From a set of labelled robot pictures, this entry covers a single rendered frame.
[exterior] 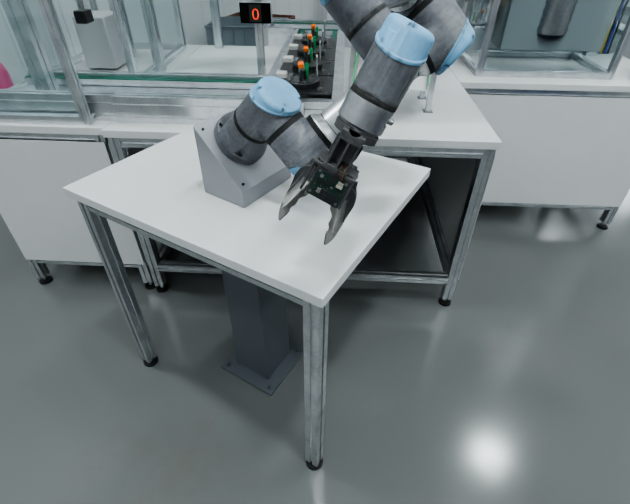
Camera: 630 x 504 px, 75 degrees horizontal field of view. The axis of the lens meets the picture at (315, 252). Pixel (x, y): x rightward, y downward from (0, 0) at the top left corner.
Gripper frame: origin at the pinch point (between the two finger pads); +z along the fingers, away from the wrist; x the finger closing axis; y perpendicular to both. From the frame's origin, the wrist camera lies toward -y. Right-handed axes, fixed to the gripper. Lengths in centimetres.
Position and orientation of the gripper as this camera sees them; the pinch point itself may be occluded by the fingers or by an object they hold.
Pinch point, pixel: (305, 226)
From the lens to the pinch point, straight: 74.2
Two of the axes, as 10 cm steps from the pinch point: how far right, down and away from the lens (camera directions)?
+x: 8.8, 4.8, 0.4
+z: -4.4, 7.7, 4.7
